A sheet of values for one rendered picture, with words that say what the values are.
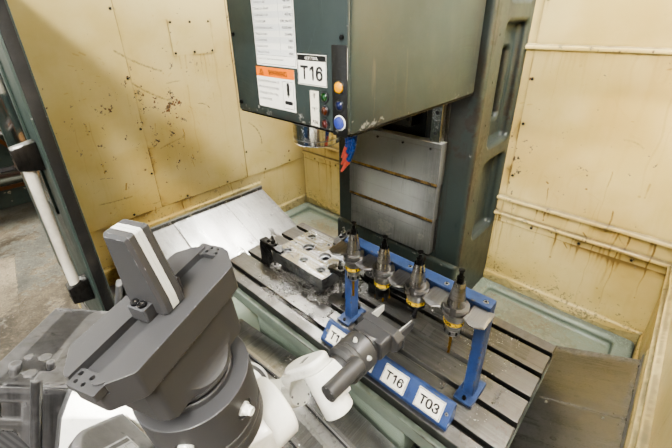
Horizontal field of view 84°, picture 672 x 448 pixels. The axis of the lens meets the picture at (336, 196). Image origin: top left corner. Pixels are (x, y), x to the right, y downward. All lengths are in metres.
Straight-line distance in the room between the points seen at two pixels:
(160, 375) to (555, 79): 1.63
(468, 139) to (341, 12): 0.80
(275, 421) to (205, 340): 0.15
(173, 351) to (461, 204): 1.40
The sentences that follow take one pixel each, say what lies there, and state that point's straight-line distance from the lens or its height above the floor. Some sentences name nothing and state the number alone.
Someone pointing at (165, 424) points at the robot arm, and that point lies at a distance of 0.32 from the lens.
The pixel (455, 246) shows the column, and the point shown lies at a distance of 1.67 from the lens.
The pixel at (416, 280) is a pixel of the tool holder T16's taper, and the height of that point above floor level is 1.25.
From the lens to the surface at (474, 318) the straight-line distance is 0.98.
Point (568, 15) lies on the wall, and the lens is 1.70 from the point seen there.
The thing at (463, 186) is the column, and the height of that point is 1.25.
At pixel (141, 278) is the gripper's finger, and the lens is 0.26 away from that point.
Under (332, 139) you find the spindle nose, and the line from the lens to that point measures 1.20.
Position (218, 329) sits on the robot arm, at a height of 1.66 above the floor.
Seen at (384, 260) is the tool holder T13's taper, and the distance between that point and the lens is 1.04.
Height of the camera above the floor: 1.86
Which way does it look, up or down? 26 degrees down
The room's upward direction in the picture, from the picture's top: 1 degrees counter-clockwise
